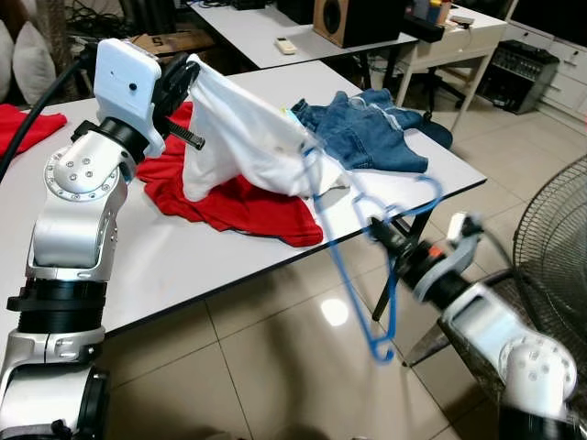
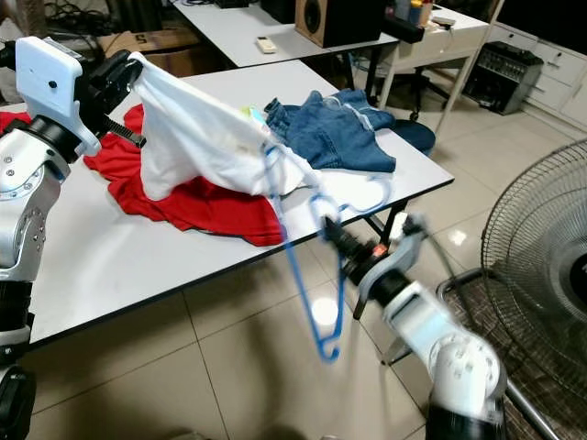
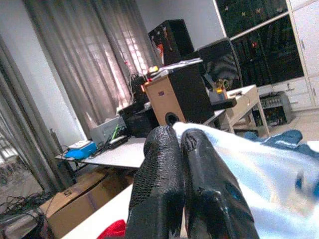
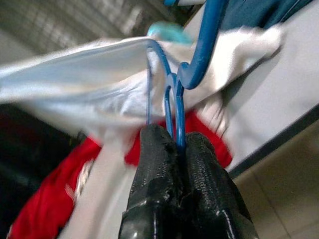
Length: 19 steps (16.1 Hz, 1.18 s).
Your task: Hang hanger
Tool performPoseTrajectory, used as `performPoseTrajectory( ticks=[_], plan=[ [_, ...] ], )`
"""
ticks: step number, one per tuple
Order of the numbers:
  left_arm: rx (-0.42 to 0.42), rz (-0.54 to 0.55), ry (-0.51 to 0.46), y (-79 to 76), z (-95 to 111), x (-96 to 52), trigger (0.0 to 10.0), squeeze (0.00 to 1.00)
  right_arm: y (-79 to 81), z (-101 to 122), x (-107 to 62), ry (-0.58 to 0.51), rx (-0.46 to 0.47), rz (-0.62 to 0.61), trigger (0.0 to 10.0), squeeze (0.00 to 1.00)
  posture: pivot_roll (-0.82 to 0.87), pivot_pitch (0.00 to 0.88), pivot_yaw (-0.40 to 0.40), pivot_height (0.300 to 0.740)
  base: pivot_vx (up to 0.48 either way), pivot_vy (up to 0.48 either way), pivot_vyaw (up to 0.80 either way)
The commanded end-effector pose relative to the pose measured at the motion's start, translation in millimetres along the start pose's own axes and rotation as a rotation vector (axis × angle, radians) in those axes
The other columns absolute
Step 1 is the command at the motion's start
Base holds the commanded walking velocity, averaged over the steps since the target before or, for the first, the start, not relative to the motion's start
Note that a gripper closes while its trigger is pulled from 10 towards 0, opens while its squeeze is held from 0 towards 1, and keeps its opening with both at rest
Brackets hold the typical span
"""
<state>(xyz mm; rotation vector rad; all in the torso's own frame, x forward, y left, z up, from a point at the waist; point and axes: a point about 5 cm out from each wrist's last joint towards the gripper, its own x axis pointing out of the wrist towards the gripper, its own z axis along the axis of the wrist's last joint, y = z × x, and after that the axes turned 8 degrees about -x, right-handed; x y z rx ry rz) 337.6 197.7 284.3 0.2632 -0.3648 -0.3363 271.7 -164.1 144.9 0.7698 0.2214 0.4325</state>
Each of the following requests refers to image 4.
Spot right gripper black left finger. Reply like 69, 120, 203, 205
119, 123, 186, 239

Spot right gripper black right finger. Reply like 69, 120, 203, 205
178, 131, 256, 239

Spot white T-shirt with monster print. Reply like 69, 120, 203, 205
0, 21, 286, 160

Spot blue plastic hanger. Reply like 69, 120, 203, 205
145, 0, 230, 152

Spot red cotton garment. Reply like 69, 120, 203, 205
6, 109, 234, 239

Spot dark blue garment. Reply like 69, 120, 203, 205
223, 0, 316, 28

